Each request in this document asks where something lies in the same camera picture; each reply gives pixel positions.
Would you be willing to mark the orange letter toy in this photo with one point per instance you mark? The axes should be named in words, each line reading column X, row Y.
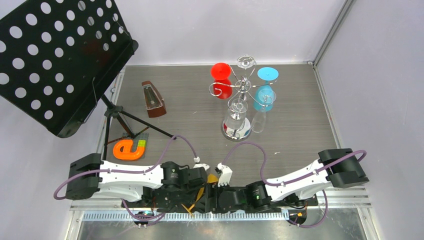
column 128, row 150

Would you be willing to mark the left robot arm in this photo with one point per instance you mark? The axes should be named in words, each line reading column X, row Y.
column 167, row 187

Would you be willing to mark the clear wine glass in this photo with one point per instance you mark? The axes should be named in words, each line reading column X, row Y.
column 236, row 114
column 248, row 63
column 261, row 112

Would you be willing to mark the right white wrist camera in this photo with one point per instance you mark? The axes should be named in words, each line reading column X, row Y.
column 224, row 174

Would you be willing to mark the chrome wine glass rack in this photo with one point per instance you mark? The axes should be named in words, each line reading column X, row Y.
column 240, row 90

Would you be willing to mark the clear wine glass right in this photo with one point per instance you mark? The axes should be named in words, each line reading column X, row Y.
column 261, row 112

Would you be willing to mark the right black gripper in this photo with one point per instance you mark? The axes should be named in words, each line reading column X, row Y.
column 212, row 190

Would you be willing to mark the black perforated music stand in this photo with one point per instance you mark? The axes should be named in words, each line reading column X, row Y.
column 57, row 60

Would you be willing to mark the clear wine glass back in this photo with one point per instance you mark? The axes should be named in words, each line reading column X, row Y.
column 248, row 63

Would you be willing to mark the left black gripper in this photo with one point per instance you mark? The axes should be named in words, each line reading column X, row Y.
column 192, row 198

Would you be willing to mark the grey lego baseplate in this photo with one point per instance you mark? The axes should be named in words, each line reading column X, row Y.
column 143, row 138

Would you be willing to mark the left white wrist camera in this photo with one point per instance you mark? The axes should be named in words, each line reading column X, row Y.
column 199, row 164

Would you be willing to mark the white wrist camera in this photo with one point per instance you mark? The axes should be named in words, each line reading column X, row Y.
column 224, row 174
column 199, row 164

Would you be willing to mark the yellow wine glass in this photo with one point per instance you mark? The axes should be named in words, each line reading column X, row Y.
column 211, row 178

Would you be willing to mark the blue wine glass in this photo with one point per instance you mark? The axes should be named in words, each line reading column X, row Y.
column 268, row 75

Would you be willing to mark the brown wooden metronome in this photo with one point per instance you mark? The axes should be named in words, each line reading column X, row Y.
column 155, row 104

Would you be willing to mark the clear wine glass front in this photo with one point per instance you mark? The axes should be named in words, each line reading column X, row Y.
column 236, row 114

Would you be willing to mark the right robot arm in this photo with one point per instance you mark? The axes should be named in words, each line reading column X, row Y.
column 338, row 168

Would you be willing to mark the red wine glass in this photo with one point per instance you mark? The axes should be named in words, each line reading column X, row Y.
column 221, row 72

